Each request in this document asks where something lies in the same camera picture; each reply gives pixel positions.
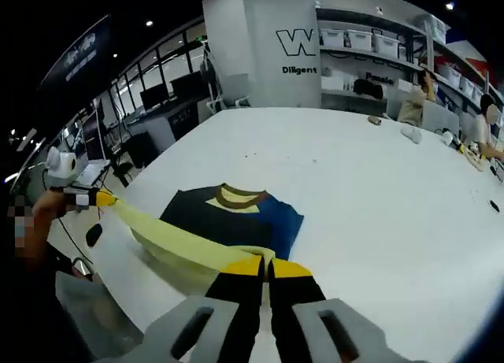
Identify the light wooden board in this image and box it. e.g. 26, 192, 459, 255
463, 143, 490, 174

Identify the white carton box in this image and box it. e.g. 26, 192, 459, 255
321, 76, 347, 91

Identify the grey mesh chair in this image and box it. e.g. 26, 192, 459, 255
54, 270, 145, 360

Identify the white keyboard console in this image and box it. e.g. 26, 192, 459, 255
76, 160, 112, 186

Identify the white equipment stand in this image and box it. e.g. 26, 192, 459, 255
199, 39, 229, 114

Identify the crumpled white cloth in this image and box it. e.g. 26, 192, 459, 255
399, 125, 424, 145

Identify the white lidded storage bin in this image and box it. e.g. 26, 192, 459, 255
321, 28, 344, 47
346, 29, 373, 50
372, 32, 402, 54

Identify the large standing display screen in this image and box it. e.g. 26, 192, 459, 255
81, 98, 107, 161

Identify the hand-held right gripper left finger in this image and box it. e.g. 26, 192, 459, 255
141, 255, 265, 363

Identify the grey open laptop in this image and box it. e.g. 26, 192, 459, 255
421, 102, 461, 135

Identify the thin black cable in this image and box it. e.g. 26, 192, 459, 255
57, 216, 95, 266

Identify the black computer tower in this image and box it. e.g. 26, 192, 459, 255
117, 131, 162, 171

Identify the black bag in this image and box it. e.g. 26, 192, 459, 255
353, 78, 384, 98

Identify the grey metal shelving rack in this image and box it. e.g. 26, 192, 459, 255
427, 12, 504, 120
317, 6, 432, 116

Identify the black monitor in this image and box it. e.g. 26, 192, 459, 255
140, 83, 170, 110
171, 71, 204, 100

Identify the black oval object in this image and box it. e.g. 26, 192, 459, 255
85, 223, 103, 248

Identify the dark hanging display screen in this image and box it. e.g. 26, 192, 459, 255
39, 14, 111, 98

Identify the yellow blue grey garment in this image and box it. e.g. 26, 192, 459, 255
106, 183, 306, 297

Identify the dark-fronted long desk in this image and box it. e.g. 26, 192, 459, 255
129, 98, 206, 143

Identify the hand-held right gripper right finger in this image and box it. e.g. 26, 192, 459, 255
269, 258, 395, 363

